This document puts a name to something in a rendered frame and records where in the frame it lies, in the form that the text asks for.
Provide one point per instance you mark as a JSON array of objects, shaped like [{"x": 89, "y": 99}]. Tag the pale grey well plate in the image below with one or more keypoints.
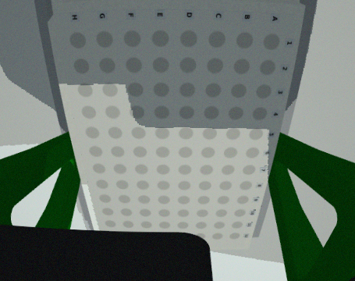
[{"x": 174, "y": 109}]

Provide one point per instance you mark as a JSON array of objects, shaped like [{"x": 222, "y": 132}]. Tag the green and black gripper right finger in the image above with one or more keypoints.
[{"x": 331, "y": 177}]

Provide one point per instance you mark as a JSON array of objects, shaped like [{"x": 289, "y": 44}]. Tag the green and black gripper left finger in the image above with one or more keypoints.
[{"x": 21, "y": 173}]

